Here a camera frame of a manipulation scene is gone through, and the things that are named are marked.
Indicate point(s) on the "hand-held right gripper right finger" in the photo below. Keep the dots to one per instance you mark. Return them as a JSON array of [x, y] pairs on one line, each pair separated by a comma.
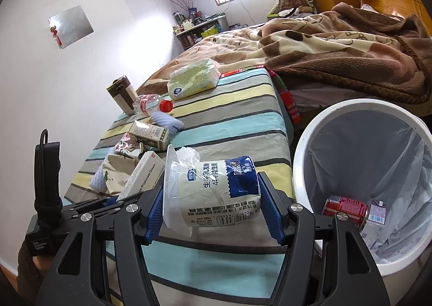
[[270, 209]]

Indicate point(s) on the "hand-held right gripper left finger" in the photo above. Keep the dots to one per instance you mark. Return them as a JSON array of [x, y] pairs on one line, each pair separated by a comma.
[[155, 213]]

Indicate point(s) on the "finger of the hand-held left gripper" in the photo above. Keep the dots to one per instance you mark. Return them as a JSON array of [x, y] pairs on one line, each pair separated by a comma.
[[111, 201], [101, 210]]

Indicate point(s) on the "lavender knit cloth roll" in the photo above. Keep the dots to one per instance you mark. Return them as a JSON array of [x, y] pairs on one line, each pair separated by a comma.
[[167, 121], [99, 177]]

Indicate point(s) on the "beige paper bag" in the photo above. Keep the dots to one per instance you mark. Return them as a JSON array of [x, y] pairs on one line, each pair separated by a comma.
[[118, 174]]

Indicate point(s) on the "white medicine box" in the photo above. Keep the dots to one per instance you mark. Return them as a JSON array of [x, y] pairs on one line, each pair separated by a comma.
[[143, 174]]

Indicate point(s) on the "snack wrapper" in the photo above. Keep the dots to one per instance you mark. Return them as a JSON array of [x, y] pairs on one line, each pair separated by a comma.
[[126, 147]]

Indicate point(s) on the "white blue plastic food packet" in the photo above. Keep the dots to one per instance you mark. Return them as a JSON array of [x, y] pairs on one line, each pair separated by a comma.
[[209, 191]]

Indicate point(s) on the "red drink can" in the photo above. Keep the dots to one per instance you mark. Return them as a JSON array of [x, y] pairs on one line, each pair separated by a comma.
[[344, 208]]

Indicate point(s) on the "green beige small carton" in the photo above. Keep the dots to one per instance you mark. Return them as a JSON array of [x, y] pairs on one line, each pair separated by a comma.
[[150, 133]]

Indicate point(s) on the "purple drink carton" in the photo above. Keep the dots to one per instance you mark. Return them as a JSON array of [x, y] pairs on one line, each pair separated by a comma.
[[376, 214]]

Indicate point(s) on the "white trash bin with liner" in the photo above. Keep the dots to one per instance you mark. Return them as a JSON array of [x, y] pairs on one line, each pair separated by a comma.
[[357, 144]]

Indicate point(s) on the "plastic bottle with red cap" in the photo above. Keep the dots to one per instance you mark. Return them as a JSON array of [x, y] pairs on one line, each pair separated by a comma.
[[150, 103]]

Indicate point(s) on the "brown white thermos cup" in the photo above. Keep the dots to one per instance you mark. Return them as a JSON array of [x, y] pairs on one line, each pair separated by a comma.
[[122, 95]]

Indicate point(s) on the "red plaid cloth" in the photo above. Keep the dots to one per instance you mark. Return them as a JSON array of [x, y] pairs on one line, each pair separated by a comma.
[[287, 96]]

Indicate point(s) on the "green tissue pack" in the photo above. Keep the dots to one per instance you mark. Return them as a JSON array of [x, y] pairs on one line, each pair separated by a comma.
[[192, 79]]

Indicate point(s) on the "brown plush blanket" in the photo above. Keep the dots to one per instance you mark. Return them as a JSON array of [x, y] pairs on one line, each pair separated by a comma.
[[337, 52]]

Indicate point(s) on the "cluttered side shelf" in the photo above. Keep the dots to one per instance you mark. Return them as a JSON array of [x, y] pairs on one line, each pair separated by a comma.
[[199, 27]]

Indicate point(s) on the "wooden headboard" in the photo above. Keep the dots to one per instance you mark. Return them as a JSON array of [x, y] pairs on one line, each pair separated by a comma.
[[398, 2]]

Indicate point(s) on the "silver wall plate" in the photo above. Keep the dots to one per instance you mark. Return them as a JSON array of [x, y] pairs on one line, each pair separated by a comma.
[[71, 26]]

